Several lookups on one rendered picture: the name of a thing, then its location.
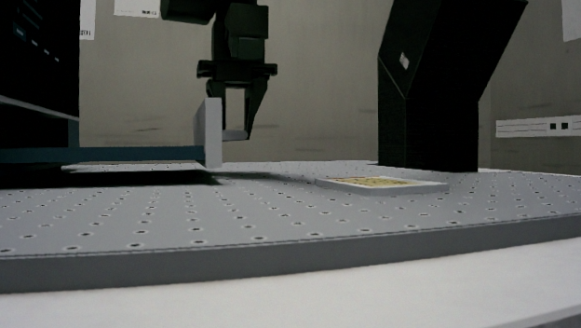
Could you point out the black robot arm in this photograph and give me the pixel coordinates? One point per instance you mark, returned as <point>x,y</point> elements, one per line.
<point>246,22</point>

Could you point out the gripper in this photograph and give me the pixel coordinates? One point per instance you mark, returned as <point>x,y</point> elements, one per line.
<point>238,74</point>

